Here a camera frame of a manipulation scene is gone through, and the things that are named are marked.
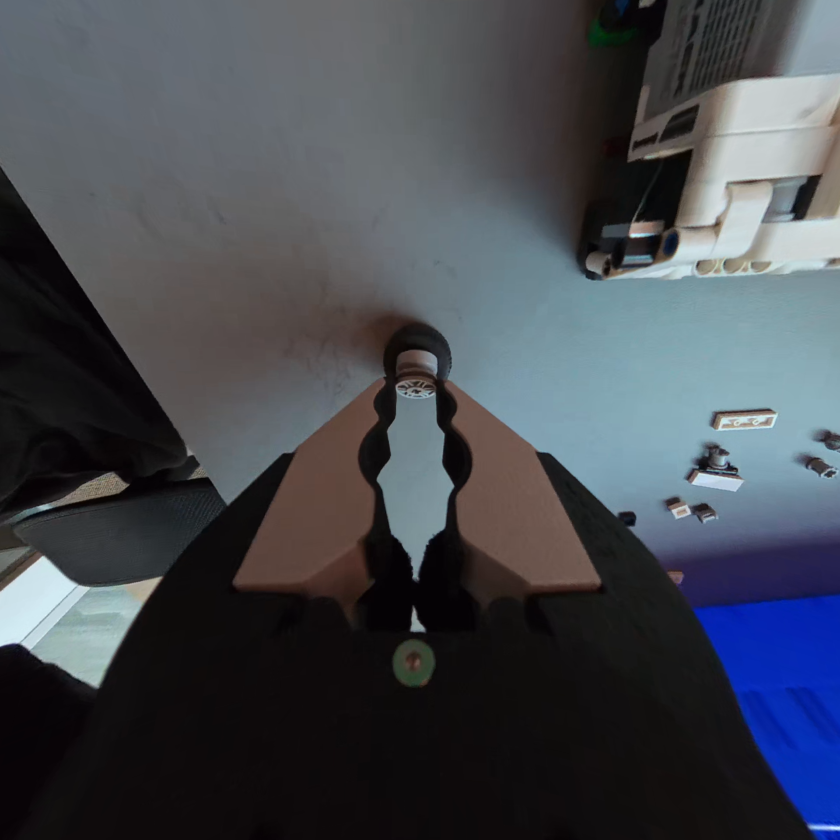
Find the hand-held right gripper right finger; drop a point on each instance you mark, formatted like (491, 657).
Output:
(525, 518)

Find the black mesh office chair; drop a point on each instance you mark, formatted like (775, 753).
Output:
(118, 531)

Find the scattered small toy brick pieces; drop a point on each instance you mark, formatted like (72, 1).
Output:
(745, 420)

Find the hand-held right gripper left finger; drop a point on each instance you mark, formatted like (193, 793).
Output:
(308, 518)

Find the grey ribbed cylinder piece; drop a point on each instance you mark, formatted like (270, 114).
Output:
(417, 362)

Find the blue plastic bin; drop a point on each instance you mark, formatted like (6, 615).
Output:
(774, 656)

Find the partly built toy truck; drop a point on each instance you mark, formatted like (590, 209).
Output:
(754, 131)

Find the small black toy wheel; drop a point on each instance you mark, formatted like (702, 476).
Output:
(417, 336)

